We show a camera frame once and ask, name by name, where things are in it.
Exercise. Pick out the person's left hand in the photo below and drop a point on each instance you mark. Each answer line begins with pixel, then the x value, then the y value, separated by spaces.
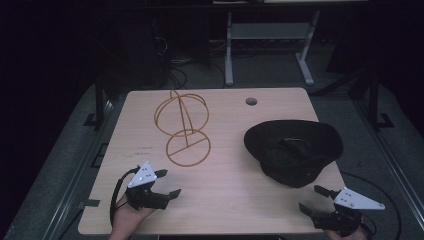
pixel 128 217

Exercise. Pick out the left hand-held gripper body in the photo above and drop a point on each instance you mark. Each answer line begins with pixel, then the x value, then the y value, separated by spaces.
pixel 144 186

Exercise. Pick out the person's right hand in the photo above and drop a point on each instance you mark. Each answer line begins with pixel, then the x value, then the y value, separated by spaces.
pixel 346 236

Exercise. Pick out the black bucket hat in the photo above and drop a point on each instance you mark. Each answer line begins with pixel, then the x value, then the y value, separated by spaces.
pixel 293 151

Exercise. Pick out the black metal stand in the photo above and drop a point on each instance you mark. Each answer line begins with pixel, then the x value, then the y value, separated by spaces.
pixel 375 100
pixel 100 100

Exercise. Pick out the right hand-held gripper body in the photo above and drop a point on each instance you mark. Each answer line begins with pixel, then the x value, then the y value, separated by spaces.
pixel 346 210

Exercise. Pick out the grey metal table frame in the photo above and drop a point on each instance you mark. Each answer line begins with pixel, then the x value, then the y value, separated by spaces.
pixel 270 43

